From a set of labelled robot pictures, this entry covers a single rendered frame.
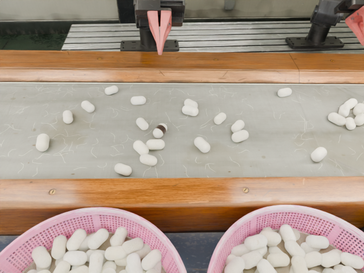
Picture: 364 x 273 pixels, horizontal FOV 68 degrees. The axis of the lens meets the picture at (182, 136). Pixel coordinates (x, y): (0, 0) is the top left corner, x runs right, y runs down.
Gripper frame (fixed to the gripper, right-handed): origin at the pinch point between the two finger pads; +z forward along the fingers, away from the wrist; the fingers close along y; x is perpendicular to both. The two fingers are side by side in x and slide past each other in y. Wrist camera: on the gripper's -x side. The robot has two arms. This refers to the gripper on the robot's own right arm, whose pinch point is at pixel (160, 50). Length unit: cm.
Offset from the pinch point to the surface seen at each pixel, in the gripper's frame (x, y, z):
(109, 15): 178, -51, -100
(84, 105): 3.8, -16.2, 10.9
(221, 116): 1.4, 12.9, 13.5
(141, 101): 5.2, -4.2, 9.6
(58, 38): 181, -96, -80
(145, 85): 11.3, -4.0, 4.6
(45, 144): -3.6, -20.9, 19.6
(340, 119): 0.6, 37.9, 14.3
